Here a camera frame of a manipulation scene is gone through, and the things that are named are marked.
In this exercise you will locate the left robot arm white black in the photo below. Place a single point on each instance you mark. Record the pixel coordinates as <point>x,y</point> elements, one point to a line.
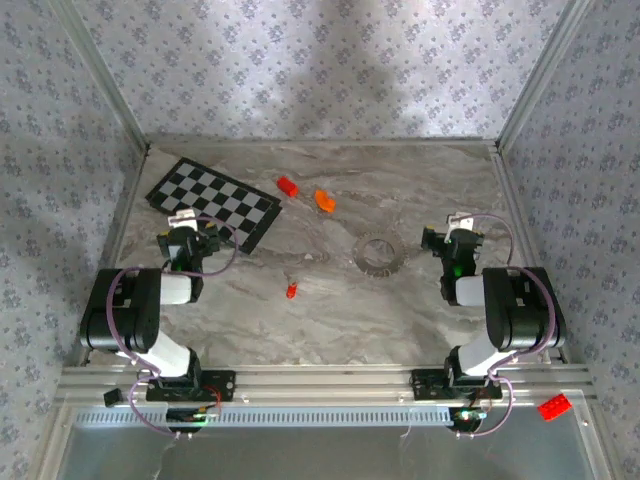
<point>135,310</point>

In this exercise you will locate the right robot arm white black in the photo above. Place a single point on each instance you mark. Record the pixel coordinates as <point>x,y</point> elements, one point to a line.
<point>520,310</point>

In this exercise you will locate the black grey chessboard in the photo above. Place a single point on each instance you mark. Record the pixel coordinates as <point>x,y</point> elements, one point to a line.
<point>215,200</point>

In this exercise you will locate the small red plastic piece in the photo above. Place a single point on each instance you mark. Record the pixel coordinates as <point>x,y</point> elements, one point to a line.
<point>291,290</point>

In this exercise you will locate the red rectangular block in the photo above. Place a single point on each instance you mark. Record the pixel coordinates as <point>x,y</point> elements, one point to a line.
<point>287,186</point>

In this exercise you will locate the orange curved plastic piece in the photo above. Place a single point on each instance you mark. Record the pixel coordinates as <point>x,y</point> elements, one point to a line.
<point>325,201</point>

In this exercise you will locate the small black connector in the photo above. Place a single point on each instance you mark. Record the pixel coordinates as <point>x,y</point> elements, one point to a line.
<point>111,397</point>

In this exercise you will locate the black right controller board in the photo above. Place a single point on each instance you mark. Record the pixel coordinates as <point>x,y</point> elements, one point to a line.
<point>467,426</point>

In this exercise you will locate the black controller board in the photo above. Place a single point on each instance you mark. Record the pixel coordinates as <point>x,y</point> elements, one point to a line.
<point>467,426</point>
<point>192,426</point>

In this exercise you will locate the black left controller board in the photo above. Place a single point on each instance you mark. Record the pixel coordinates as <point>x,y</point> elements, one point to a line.
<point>192,426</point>

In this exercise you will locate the red toy brick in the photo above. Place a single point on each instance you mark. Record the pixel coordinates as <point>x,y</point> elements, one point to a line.
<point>555,406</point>

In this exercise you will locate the grey metal sheet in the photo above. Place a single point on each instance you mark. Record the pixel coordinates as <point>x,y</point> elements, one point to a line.
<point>325,455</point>

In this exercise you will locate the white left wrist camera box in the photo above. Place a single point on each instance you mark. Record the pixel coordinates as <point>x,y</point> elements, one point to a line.
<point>182,218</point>

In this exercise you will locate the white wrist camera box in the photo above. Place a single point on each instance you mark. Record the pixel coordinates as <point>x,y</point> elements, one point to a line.
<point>460,221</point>
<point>182,218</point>

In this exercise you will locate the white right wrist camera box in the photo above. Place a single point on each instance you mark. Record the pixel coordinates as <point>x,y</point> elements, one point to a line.
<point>460,221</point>

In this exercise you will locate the aluminium table edge rail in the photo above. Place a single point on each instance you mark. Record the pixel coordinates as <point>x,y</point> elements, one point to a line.
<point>325,142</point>
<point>529,250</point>
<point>114,250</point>

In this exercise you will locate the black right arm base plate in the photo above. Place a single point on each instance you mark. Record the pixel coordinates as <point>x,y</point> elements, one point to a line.
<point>425,385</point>

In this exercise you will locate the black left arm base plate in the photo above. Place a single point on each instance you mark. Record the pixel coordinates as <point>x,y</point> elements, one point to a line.
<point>225,385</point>

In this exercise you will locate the aluminium frame post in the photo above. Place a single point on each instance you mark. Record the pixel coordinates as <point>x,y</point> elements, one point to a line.
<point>542,75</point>
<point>102,75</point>

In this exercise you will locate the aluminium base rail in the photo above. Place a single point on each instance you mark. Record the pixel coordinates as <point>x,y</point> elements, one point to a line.
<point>325,385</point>

